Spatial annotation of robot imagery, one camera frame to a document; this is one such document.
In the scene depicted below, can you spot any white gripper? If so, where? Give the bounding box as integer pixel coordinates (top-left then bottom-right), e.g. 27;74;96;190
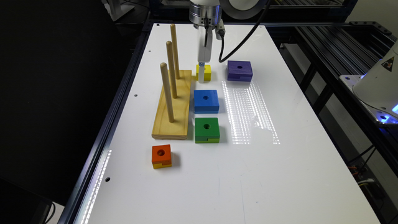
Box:
198;21;225;83

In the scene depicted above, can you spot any yellow block with hole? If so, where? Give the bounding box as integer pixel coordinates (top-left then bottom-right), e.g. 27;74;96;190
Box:
196;65;211;81

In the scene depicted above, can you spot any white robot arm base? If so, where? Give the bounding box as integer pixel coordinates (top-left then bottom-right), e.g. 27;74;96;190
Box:
340;44;397;126

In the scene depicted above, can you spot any purple block with hole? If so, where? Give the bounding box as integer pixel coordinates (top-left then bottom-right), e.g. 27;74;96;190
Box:
227;60;253;82

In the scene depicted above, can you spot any blue block with hole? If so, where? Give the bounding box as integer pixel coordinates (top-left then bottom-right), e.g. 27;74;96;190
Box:
194;90;220;114

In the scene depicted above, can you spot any green block with hole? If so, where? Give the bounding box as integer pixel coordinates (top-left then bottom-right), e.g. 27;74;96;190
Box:
195;118;220;143

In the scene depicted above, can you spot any orange block with hole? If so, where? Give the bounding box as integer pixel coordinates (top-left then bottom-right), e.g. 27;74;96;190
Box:
152;144;172;169

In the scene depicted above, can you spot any front wooden peg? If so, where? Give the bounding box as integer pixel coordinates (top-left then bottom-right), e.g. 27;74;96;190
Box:
160;62;174;123

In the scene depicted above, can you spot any wooden peg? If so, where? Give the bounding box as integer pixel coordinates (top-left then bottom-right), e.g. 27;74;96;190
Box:
166;41;177;98
160;62;174;123
170;24;180;80

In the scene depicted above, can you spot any middle wooden peg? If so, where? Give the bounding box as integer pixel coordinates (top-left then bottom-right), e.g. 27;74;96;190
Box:
166;41;177;98

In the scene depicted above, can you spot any rear wooden peg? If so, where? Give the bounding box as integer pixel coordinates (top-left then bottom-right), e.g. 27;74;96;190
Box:
170;24;180;80

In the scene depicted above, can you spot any wooden peg board base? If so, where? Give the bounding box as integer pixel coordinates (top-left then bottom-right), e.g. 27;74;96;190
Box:
152;70;192;140

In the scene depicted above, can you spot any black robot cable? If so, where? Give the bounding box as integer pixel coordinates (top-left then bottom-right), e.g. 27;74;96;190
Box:
218;0;272;63

